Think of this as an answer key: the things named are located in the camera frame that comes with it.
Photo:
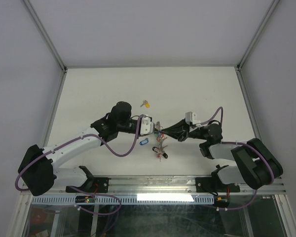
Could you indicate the key with yellow tag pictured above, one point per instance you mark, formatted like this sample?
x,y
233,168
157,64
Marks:
x,y
145,103

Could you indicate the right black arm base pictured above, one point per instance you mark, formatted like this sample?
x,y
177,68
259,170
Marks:
x,y
213,185

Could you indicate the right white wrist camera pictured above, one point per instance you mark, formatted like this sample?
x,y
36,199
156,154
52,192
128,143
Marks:
x,y
191,119

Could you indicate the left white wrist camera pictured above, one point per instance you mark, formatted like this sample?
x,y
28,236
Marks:
x,y
147,126

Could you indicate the aluminium rail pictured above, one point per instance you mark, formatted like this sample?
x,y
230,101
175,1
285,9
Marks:
x,y
121,185

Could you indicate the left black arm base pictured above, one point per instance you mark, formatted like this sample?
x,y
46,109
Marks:
x,y
93,182

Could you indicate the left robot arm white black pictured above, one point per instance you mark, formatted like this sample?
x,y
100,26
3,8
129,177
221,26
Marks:
x,y
41,168

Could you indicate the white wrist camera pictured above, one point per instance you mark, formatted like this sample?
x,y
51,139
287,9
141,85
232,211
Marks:
x,y
147,126
191,119

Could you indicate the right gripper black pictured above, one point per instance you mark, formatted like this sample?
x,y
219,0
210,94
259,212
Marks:
x,y
171,131

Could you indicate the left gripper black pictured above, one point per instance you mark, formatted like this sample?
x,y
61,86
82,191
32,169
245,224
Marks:
x,y
154,130

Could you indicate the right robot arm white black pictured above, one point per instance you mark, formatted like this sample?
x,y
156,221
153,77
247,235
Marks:
x,y
255,165

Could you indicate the metal disc with keyrings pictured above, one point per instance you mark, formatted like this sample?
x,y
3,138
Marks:
x,y
160,138

